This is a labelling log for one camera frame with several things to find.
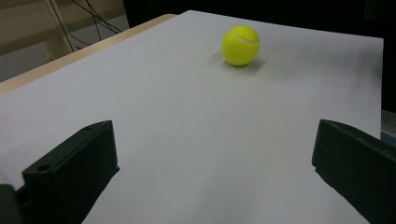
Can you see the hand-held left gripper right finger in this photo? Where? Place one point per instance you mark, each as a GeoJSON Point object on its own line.
{"type": "Point", "coordinates": [358, 161]}

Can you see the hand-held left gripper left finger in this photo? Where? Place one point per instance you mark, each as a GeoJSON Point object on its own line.
{"type": "Point", "coordinates": [71, 168]}

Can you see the yellow tennis ball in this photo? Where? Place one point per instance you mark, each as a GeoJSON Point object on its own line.
{"type": "Point", "coordinates": [240, 45]}

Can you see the light wooden shelf unit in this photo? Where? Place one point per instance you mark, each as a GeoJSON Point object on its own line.
{"type": "Point", "coordinates": [25, 18]}

